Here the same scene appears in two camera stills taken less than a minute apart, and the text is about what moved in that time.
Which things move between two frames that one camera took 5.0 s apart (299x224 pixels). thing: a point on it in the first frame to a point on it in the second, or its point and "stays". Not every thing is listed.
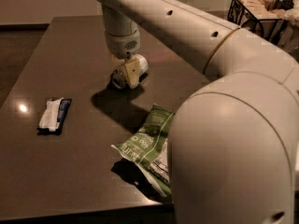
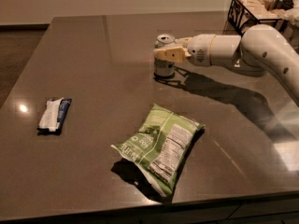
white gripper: [121, 46] to [199, 48]
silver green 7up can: [120, 77] to [164, 67]
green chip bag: [148, 147] stays
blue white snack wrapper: [53, 116] stays
